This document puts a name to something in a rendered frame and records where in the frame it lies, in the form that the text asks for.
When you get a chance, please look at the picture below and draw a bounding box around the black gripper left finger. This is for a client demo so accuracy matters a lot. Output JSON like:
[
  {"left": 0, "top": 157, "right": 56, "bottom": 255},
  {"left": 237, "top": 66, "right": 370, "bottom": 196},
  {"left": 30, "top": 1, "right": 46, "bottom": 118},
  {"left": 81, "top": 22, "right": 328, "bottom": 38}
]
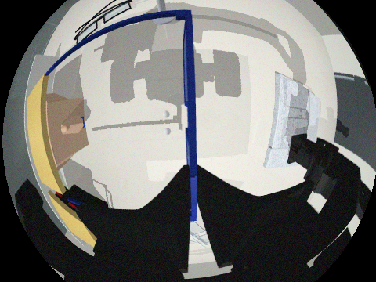
[{"left": 75, "top": 165, "right": 191, "bottom": 273}]

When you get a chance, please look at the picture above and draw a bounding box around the white flat panel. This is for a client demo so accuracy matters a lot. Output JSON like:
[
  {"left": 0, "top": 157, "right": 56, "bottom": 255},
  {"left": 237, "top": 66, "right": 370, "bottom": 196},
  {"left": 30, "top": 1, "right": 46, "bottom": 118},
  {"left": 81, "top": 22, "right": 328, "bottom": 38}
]
[{"left": 24, "top": 54, "right": 87, "bottom": 246}]

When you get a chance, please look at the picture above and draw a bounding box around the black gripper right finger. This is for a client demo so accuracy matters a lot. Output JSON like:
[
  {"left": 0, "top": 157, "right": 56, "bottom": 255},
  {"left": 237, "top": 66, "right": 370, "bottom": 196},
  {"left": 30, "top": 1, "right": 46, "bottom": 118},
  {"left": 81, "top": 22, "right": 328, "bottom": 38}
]
[{"left": 197, "top": 165, "right": 314, "bottom": 269}]

